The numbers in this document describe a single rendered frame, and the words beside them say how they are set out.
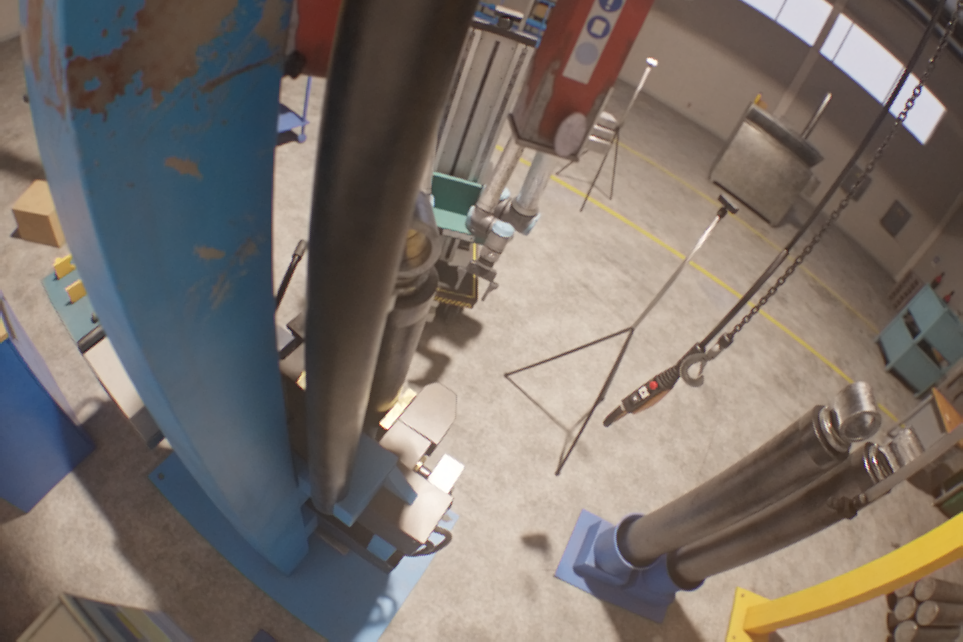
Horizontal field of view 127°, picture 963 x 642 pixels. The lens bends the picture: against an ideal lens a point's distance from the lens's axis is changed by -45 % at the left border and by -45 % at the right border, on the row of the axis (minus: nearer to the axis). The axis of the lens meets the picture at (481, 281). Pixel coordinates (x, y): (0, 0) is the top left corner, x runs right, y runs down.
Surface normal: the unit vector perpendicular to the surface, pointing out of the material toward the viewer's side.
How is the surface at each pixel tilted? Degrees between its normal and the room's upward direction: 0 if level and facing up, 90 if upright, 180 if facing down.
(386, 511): 0
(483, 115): 90
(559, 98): 90
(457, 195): 90
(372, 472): 0
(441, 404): 0
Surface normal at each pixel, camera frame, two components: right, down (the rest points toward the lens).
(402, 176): 0.65, 0.66
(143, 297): 0.84, 0.52
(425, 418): 0.31, -0.69
